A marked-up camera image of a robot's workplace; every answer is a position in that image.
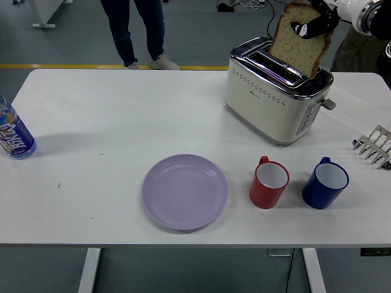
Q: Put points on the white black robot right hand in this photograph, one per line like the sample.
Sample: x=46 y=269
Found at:
x=342 y=9

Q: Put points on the brown-crust bread slice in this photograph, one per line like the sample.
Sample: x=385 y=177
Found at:
x=293 y=52

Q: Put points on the grey toaster lever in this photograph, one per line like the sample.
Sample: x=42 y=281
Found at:
x=329 y=104

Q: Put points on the purple round plate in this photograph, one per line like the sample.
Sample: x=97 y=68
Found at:
x=183 y=192

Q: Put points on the person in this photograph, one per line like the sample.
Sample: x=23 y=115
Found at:
x=351 y=52
x=122 y=30

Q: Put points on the white paper sheet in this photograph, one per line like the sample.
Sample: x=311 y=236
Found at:
x=351 y=113

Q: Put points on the cream chrome two-slot toaster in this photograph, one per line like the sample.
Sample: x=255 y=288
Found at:
x=259 y=107

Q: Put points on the silver metal toast rack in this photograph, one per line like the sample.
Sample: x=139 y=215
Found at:
x=378 y=137

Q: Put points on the blue enamel mug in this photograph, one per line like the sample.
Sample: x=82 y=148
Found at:
x=317 y=195

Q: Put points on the red enamel mug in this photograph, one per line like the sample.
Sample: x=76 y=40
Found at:
x=262 y=195

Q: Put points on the black table control panel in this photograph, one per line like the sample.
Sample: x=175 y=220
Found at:
x=375 y=252

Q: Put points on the white table leg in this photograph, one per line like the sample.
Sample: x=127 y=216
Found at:
x=314 y=271
x=90 y=271

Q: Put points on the yellow floor tape line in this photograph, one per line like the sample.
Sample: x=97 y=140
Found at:
x=61 y=66

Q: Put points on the white background desk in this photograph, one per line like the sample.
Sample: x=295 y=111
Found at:
x=39 y=15

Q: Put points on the blue-label plastic water bottle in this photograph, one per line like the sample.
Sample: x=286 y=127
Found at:
x=16 y=137

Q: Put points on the grey under-table bracket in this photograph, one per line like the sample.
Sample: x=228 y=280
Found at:
x=276 y=252

